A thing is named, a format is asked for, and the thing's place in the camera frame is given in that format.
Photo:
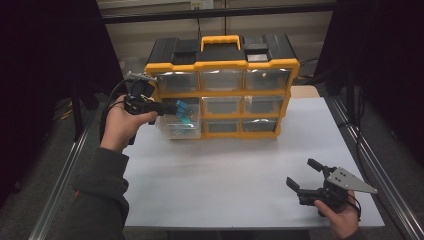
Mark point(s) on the black horizontal bar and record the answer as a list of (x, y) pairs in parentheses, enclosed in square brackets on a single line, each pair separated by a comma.
[(216, 13)]

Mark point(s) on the clear plastic drawer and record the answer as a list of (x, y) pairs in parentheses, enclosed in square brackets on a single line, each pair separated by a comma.
[(186, 131)]

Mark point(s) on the teal binder clip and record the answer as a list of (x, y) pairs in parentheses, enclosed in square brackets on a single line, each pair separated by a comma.
[(186, 119)]

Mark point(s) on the person's right hand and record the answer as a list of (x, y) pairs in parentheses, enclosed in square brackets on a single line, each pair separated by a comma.
[(341, 220)]

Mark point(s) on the yellow and black organizer case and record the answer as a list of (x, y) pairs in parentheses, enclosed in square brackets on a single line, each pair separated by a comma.
[(220, 53)]

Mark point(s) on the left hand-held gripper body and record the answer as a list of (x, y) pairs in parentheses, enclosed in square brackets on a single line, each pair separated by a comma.
[(140, 100)]

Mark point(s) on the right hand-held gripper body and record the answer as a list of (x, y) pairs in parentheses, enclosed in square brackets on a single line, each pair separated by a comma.
[(346, 181)]

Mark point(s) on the set of closed clear drawers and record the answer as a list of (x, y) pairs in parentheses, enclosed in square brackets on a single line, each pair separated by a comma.
[(221, 80)]

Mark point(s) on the aluminium rail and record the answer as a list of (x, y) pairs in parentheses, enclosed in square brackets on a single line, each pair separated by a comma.
[(383, 173), (56, 186)]

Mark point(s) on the white wall socket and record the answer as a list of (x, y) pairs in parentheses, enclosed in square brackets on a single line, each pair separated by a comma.
[(201, 4)]

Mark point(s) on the blue binder clip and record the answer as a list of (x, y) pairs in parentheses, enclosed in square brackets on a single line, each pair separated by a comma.
[(181, 107)]

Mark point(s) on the black metal stand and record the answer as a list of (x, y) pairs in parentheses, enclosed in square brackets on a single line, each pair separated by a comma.
[(77, 113)]

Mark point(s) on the black curtain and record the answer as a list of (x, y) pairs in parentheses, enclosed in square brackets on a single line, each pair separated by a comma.
[(383, 60), (40, 66)]

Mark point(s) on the person's left hand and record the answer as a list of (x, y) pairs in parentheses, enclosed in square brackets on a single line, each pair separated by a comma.
[(120, 126)]

